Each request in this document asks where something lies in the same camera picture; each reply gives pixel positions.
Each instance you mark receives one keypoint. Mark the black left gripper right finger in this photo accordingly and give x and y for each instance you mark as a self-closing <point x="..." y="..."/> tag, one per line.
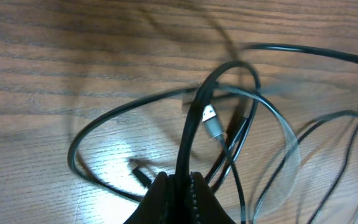
<point x="204" y="206"/>

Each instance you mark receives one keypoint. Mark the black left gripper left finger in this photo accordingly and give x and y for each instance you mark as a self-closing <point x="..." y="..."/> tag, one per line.
<point x="156" y="207"/>

